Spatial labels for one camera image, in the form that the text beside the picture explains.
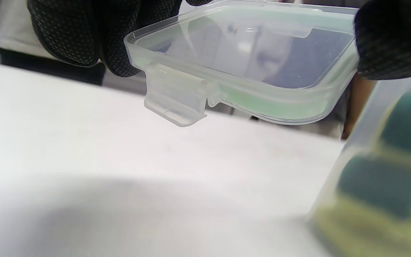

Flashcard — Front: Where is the person's left hand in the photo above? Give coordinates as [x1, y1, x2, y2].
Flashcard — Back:
[27, 0, 411, 81]

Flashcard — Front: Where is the clear lid with green seal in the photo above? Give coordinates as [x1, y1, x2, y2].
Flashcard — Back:
[123, 0, 361, 128]

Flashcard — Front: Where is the clear plastic airtight container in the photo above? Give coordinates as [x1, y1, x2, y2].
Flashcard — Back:
[307, 73, 411, 257]

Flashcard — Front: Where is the yellow green sponge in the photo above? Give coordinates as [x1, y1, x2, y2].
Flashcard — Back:
[380, 90, 411, 159]
[337, 156, 411, 219]
[313, 205, 411, 257]

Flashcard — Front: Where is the person's right forearm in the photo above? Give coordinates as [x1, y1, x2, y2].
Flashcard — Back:
[341, 73, 376, 140]

